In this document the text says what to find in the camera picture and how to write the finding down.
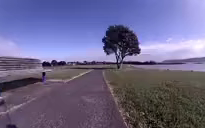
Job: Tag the distant hill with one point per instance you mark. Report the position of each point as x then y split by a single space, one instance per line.
193 60

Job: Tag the grey asphalt path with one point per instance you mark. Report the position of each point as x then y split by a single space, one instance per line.
80 103

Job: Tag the distant row of trees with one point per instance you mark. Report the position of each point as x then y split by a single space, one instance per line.
90 62

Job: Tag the water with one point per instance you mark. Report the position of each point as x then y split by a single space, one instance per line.
180 66

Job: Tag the wooden bench with blue legs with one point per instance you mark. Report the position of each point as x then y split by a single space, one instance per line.
10 65

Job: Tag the large dark tree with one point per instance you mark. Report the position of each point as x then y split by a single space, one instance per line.
120 40

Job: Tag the grass field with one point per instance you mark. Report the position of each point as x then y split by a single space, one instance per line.
65 73
166 96

